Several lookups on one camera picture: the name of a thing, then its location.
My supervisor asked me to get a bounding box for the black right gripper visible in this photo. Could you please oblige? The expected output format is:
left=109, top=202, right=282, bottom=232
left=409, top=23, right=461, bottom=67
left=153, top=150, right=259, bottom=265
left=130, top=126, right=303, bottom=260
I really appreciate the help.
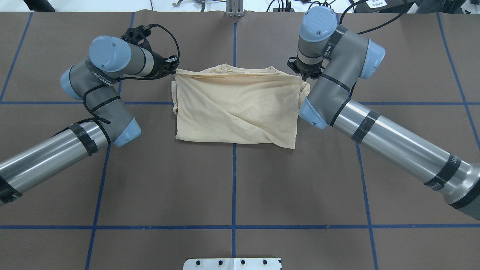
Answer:
left=287, top=57, right=324, bottom=81

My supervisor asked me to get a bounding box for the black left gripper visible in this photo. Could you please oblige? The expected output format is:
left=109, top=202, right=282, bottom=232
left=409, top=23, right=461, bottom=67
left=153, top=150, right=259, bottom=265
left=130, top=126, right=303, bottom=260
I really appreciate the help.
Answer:
left=151, top=53, right=179, bottom=77

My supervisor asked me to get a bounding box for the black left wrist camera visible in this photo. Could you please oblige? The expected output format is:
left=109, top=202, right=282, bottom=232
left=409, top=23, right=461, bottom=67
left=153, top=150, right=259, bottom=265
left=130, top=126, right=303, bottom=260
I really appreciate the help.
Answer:
left=120, top=25, right=152, bottom=51

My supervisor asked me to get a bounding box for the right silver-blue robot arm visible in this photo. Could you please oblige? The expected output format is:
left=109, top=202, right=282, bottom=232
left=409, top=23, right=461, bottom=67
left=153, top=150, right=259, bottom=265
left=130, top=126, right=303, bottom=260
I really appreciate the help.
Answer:
left=288, top=6, right=480, bottom=219

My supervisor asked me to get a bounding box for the cream long-sleeve printed shirt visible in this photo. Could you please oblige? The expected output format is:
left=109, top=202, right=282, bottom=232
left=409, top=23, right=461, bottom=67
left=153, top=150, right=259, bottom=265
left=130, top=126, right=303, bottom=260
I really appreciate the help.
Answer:
left=171, top=64, right=311, bottom=149

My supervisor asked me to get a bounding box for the aluminium frame post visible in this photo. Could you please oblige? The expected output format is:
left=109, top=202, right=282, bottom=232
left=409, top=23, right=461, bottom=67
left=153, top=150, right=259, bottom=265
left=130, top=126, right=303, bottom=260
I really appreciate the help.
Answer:
left=226, top=0, right=245, bottom=17

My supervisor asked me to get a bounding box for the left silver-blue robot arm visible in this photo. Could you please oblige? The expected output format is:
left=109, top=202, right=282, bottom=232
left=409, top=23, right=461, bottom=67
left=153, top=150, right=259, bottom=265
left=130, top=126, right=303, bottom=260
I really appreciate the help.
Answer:
left=1, top=34, right=180, bottom=206

